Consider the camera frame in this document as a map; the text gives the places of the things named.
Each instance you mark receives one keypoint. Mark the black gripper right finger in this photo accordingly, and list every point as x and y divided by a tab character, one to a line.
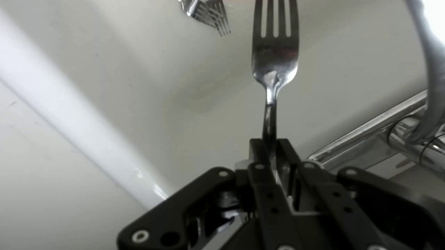
352	213

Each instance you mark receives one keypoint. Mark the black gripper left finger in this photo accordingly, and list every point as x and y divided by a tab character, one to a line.
209	213

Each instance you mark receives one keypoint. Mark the silver fork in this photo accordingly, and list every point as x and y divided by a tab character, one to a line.
191	9
273	60
220	16

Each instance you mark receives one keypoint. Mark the white sink basin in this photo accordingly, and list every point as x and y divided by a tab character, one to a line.
185	92

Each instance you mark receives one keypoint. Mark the chrome sink faucet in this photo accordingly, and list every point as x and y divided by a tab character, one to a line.
431	92

